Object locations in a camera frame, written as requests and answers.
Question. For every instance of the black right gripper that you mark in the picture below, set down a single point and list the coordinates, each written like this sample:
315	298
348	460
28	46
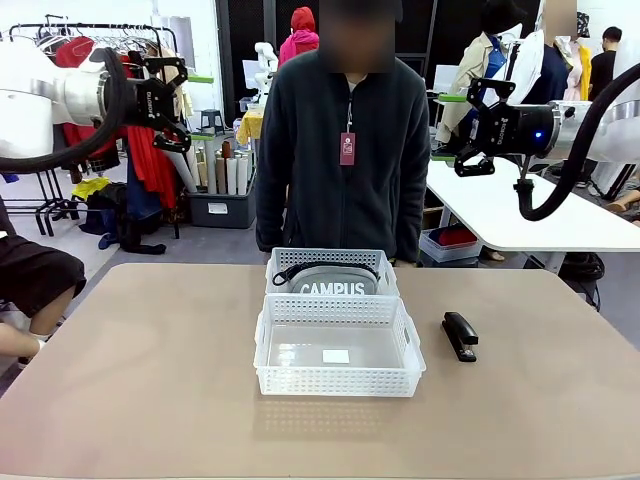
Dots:
520	127

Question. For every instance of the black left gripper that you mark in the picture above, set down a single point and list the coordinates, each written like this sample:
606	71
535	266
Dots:
147	102

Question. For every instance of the black stapler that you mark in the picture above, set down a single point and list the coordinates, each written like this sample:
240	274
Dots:
457	330

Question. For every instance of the grey CAMPUS pencil case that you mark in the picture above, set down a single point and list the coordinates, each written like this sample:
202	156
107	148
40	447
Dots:
330	280

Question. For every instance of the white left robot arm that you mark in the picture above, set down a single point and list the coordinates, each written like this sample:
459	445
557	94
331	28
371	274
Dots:
30	100

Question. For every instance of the person's right forearm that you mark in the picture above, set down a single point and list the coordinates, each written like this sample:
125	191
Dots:
270	210

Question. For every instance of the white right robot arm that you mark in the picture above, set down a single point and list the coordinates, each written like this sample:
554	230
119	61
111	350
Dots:
617	135

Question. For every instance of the small white robot arm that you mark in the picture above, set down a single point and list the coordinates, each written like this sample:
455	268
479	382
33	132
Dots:
265	65

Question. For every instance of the person's left forearm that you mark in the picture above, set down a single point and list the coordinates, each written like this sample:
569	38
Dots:
412	215

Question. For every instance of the dark plastic stool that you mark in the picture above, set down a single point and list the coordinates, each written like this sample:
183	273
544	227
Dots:
210	120

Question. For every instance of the mannequin with beige coat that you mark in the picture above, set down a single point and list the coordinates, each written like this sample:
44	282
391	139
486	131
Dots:
465	70

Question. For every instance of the red garment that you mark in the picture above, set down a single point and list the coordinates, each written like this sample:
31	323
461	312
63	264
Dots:
150	170

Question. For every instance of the black metal clothes rack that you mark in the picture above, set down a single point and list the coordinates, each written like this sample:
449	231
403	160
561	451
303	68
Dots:
150	28

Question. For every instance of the yellow patterned cloth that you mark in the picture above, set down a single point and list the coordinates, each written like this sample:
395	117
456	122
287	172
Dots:
250	127

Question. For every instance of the brown paper roll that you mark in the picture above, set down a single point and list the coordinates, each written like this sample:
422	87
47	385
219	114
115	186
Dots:
227	167

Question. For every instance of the white work table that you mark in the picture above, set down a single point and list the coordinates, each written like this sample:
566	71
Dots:
500	215

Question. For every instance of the person in navy top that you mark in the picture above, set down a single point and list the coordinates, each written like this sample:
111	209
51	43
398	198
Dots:
550	70

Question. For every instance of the white paper roll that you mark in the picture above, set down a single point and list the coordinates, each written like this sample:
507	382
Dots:
231	177
243	175

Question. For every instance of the yellow garment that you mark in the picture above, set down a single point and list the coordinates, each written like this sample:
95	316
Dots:
585	70

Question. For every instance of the grey storage bin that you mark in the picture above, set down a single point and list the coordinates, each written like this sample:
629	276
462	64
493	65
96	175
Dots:
220	210

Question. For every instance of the yellow green cloth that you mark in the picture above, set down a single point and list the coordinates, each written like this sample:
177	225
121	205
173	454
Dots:
90	187

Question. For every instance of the black garment pile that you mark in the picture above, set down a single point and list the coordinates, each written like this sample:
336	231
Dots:
120	215

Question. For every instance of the clear plastic storage box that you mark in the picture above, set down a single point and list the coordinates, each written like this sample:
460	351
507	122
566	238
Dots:
450	252

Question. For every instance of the person in black shirt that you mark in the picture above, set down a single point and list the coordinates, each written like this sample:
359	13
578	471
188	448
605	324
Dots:
605	65

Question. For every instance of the maroon name badge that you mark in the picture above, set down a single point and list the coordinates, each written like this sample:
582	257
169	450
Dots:
348	149

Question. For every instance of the person in red hijab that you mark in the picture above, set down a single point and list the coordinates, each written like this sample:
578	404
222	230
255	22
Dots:
297	45

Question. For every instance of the person in dark fleece jacket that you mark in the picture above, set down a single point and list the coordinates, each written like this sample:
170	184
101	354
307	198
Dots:
310	150

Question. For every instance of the white perforated plastic basket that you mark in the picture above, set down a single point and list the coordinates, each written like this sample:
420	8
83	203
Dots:
340	380
280	260

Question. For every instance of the seated person in black shorts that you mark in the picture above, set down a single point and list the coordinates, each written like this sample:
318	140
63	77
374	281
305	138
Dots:
35	280

